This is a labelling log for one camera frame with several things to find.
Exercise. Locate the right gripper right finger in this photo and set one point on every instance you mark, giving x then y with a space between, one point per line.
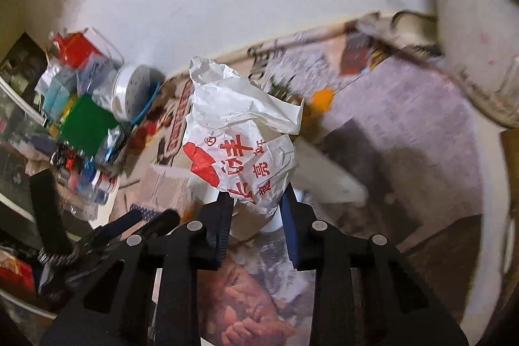
366 292

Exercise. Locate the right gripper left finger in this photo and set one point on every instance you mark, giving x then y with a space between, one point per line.
199 244

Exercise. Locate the white paper bag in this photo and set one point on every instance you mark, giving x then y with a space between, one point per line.
238 137

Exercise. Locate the green box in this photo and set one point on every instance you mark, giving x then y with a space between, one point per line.
86 126

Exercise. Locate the newspaper table covering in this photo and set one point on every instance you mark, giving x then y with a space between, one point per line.
396 154

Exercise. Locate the blue bowl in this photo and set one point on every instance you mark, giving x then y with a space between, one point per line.
154 89

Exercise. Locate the white perforated lid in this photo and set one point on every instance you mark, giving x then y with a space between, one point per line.
130 91

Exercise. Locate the orange peel piece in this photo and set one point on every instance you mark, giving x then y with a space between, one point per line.
321 100

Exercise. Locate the red thermos jug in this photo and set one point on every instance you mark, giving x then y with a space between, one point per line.
74 49

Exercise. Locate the white rice cooker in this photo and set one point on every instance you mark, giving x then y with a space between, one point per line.
480 41

